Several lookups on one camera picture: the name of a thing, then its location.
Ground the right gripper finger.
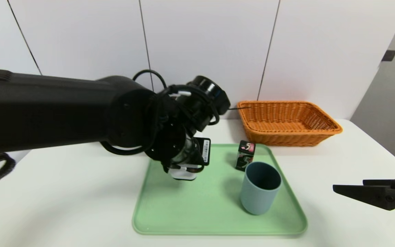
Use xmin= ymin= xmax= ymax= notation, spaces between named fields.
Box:
xmin=332 ymin=184 xmax=395 ymax=211
xmin=362 ymin=179 xmax=395 ymax=189

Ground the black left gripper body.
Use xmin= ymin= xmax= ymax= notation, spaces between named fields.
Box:
xmin=172 ymin=131 xmax=211 ymax=174

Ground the white rectangular plastic case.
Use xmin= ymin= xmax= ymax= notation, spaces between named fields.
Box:
xmin=168 ymin=165 xmax=198 ymax=181

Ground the black snack box pink print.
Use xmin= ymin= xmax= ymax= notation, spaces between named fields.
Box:
xmin=236 ymin=140 xmax=256 ymax=172

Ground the blue-grey plastic cup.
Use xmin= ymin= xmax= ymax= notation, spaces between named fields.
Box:
xmin=240 ymin=162 xmax=283 ymax=216

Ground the orange wicker basket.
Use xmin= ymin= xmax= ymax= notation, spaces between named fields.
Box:
xmin=237 ymin=100 xmax=343 ymax=148

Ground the light green plastic tray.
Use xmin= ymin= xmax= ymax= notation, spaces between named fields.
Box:
xmin=132 ymin=143 xmax=308 ymax=236

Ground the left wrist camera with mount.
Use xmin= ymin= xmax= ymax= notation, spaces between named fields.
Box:
xmin=177 ymin=75 xmax=231 ymax=132

